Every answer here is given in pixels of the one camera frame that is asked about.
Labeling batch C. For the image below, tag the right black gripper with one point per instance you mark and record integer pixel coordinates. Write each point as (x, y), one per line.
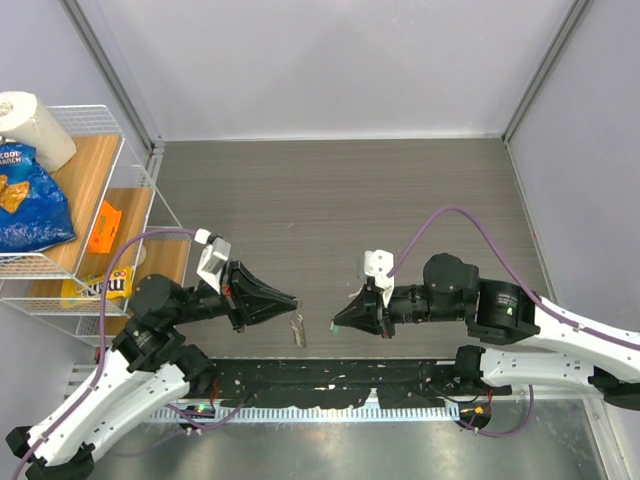
(366, 312)

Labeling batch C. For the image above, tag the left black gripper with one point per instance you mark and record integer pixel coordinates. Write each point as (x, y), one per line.
(249, 299)

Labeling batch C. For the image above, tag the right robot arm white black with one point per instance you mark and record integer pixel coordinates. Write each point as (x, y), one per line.
(524, 338)

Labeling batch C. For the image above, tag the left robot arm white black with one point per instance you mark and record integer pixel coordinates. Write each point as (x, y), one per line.
(147, 366)

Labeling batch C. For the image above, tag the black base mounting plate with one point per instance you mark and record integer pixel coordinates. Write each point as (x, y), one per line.
(330, 383)

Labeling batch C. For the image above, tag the orange candy packet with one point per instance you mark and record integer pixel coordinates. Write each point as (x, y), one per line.
(105, 229)

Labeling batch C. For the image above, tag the yellow m&m's bag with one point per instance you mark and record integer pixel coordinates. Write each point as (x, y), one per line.
(119, 285)

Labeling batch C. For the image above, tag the blue chips bag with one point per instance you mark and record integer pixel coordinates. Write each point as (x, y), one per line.
(35, 212)

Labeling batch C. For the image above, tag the paper towel roll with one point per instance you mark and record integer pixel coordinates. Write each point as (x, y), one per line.
(25, 119)

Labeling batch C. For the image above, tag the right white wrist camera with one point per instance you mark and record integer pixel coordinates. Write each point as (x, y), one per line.
(377, 264)

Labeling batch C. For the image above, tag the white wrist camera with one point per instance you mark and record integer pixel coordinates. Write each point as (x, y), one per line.
(377, 264)
(213, 258)

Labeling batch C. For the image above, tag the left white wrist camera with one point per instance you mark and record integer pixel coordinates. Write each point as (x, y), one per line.
(213, 258)

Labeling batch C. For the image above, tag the white slotted cable duct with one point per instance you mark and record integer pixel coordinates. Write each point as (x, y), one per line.
(369, 412)

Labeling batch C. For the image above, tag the white wire shelf rack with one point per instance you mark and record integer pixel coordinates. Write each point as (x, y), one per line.
(104, 168)

